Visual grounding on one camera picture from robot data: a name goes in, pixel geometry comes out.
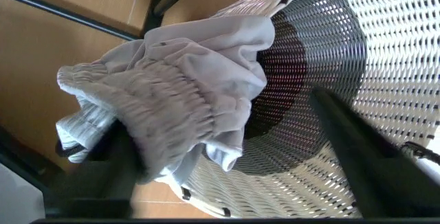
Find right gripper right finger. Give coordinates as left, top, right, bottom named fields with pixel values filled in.
left=311, top=86, right=440, bottom=218

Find pale grey shorts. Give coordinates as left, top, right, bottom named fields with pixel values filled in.
left=56, top=14, right=276, bottom=186

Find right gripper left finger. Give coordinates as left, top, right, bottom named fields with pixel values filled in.
left=44, top=122, right=145, bottom=218

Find black clothes rack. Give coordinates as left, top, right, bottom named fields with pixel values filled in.
left=0, top=0, right=207, bottom=43

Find white laundry basket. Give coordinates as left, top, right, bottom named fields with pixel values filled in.
left=154, top=0, right=440, bottom=220

